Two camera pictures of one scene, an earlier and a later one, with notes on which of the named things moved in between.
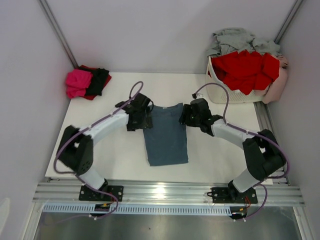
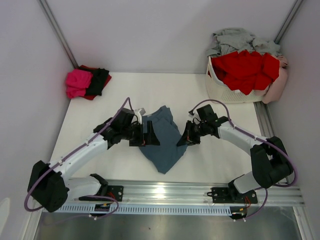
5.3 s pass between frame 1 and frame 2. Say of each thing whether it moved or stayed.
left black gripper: moved
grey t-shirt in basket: stayed
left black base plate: stayed
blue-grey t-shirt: moved
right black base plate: stayed
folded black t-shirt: stayed
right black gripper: moved
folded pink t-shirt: stayed
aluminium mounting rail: stayed
